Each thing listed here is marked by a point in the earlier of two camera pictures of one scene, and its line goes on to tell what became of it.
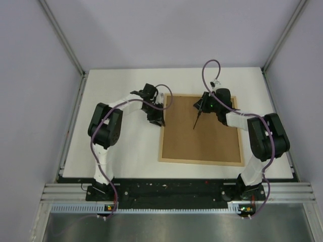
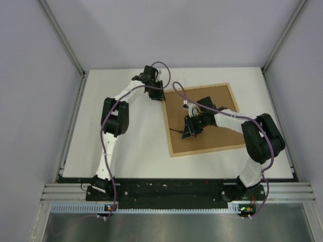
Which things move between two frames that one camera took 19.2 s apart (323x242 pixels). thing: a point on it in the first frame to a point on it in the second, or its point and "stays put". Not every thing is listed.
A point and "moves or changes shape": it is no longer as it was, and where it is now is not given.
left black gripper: [157, 118] to [159, 96]
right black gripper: [202, 105] to [190, 130]
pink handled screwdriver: [200, 112] moves or changes shape
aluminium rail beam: [72, 192] stays put
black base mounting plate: [175, 194] stays put
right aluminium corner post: [297, 12] stays put
